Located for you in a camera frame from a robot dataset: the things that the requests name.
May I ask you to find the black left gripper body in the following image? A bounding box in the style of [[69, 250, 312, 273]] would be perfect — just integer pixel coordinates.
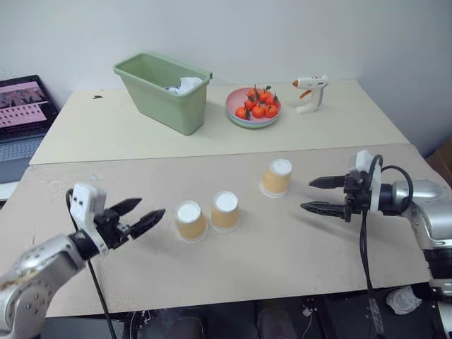
[[93, 208, 132, 251]]

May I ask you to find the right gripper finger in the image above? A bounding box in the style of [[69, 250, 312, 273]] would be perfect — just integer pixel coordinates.
[[308, 175, 346, 190], [299, 201, 349, 219]]

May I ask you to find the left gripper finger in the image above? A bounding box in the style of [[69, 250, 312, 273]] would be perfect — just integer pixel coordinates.
[[127, 208, 167, 239], [108, 198, 143, 217]]

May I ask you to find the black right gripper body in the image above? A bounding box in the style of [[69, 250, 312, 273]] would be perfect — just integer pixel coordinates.
[[343, 170, 376, 224]]

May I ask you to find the yellow paper cup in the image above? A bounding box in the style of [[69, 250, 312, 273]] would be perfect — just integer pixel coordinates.
[[210, 190, 241, 234], [259, 157, 294, 199], [174, 199, 210, 245]]

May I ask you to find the light beige cardboard sheet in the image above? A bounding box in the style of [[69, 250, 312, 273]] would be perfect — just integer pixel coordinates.
[[28, 78, 411, 166]]

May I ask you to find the grey beige cardboard sheet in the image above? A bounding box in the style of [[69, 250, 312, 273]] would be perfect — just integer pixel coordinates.
[[0, 143, 452, 318]]

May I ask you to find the white hot glue gun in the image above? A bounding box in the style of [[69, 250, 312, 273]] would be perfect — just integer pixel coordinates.
[[292, 73, 330, 116]]

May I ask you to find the pale green plate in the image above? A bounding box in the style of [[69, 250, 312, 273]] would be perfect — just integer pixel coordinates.
[[227, 111, 283, 130]]

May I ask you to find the brown cardboard box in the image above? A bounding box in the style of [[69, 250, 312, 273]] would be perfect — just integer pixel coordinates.
[[424, 136, 452, 178]]

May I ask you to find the green plastic bin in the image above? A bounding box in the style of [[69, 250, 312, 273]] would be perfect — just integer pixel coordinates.
[[112, 52, 213, 136]]

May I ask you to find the crumpled white paper ball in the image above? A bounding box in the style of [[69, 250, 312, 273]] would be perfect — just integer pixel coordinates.
[[385, 285, 423, 316]]

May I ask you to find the pink plate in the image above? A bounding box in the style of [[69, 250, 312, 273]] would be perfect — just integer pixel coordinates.
[[225, 87, 284, 125]]

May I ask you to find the crumpled white paper in bin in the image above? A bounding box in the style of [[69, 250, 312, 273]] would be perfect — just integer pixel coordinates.
[[163, 75, 204, 97]]

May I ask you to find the grey laptop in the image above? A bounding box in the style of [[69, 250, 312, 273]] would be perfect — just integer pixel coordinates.
[[0, 73, 61, 185]]

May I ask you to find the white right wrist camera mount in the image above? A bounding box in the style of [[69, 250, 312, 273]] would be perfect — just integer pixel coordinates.
[[347, 148, 384, 213]]

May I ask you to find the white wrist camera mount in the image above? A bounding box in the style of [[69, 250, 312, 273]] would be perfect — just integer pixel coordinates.
[[347, 148, 384, 213], [69, 182, 109, 256]]

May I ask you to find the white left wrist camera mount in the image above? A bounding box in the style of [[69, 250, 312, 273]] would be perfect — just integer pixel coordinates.
[[69, 182, 109, 256]]

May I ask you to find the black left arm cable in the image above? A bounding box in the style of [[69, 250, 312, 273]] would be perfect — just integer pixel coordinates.
[[65, 189, 119, 339]]

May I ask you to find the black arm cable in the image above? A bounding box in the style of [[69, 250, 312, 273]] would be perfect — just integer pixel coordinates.
[[65, 189, 119, 339], [358, 153, 415, 339]]

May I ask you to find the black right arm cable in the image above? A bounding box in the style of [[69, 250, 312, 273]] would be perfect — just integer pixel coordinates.
[[358, 153, 415, 339]]

